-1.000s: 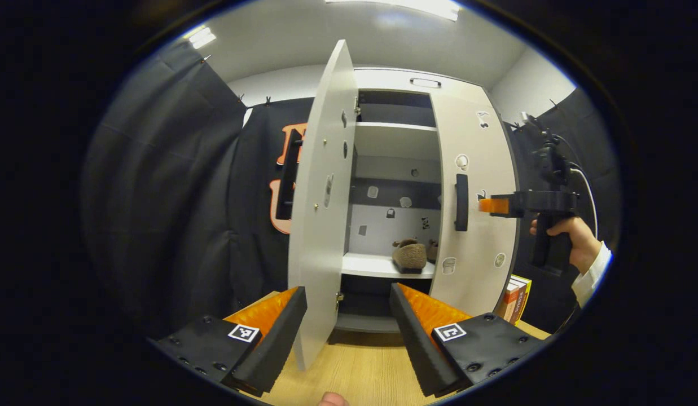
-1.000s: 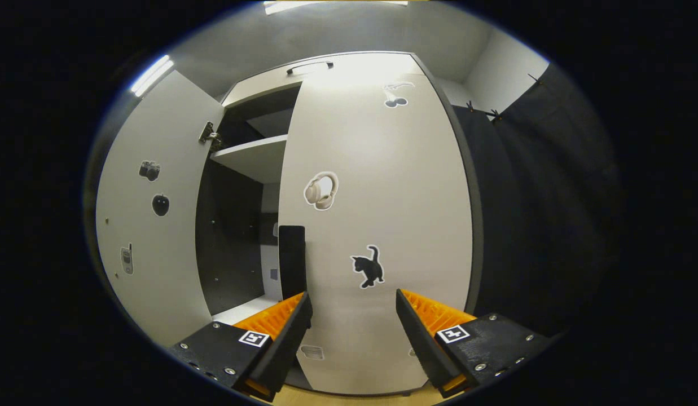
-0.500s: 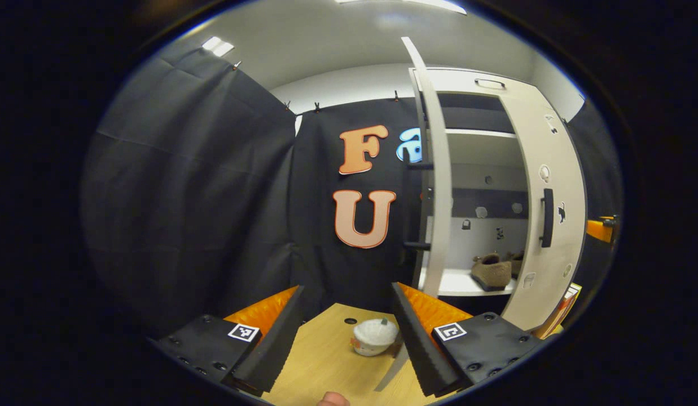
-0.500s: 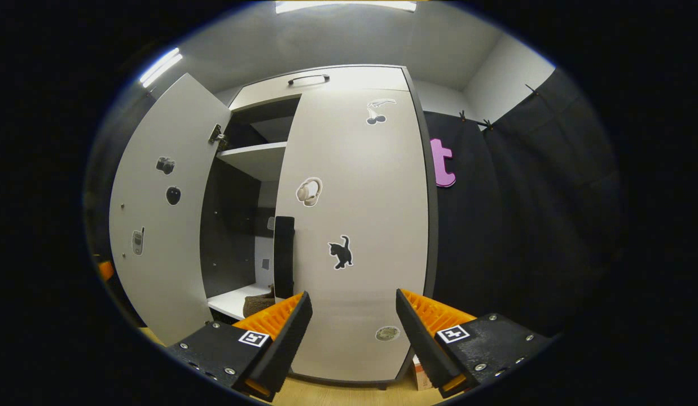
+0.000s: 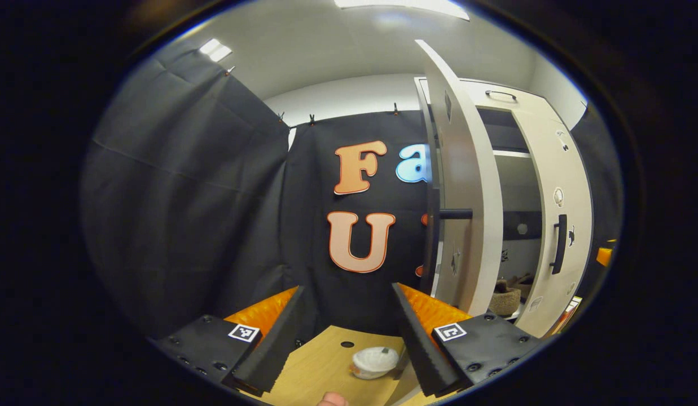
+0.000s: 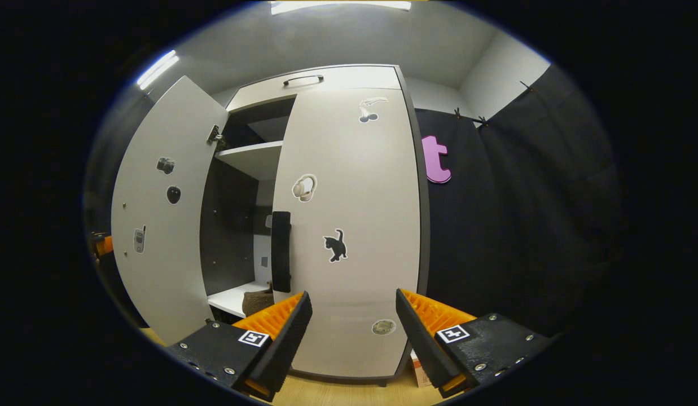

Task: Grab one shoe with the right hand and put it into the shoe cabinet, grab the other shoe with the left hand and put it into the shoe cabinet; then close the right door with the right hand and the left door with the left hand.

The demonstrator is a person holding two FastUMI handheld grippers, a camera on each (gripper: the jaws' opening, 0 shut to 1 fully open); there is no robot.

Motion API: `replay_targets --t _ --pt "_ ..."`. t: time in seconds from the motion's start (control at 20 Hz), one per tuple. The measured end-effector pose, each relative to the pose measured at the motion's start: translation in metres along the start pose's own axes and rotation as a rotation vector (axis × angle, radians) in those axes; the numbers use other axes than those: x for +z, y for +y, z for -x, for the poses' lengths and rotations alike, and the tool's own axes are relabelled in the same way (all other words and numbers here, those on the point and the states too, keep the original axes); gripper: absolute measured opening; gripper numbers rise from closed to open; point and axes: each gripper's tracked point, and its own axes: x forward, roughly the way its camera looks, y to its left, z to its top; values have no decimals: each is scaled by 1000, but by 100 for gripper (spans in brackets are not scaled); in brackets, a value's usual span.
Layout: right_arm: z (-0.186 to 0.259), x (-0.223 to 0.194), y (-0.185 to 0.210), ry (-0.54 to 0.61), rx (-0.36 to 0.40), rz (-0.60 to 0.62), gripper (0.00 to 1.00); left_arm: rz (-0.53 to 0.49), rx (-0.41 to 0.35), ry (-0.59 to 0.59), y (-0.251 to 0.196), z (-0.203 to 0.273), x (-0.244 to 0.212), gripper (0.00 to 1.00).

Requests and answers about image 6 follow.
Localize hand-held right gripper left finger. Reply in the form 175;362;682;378
165;290;314;402

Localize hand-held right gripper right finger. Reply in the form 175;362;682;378
395;288;552;399

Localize brown fuzzy shoe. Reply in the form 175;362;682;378
242;284;275;317

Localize white shoe cabinet door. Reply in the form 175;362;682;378
111;76;230;346
271;87;423;378

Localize white shoe cabinet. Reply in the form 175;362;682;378
199;64;431;387

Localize white cabinet drawer front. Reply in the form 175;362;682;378
226;65;403;112

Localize black backdrop cloth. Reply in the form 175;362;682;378
414;62;623;339

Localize ceiling light panel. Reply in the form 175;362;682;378
136;50;180;91
270;0;411;15

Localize black door handle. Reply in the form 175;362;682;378
271;211;292;294

